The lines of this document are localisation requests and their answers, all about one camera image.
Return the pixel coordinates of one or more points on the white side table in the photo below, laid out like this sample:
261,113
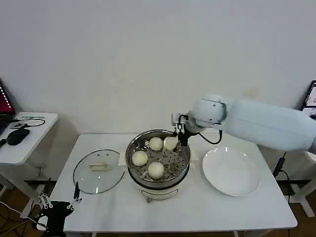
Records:
37,143

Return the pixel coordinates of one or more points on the open laptop with red keys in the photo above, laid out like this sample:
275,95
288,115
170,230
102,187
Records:
5,103

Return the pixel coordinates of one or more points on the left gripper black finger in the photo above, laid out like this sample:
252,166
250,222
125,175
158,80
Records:
45,201
77,191

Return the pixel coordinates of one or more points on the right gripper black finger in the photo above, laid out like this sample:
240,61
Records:
180,147
179,128

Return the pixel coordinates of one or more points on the white steamed bun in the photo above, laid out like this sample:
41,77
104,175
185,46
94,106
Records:
156,143
156,170
170,143
139,158

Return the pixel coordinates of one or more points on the black computer mouse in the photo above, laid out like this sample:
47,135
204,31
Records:
17,136

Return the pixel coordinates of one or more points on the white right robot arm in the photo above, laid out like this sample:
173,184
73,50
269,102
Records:
259,123

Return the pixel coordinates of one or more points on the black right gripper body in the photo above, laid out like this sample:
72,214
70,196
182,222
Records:
184,138

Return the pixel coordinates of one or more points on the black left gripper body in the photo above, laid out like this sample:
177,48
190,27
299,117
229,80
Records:
58,212

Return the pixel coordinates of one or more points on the round glass lid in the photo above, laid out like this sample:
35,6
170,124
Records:
98,177

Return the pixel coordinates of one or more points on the pale green strip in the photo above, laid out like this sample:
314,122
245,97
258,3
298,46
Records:
33,116

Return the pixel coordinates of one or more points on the white round plate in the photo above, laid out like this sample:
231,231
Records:
230,172

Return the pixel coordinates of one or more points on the steel steamer with white base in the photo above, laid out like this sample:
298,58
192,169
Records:
172,160

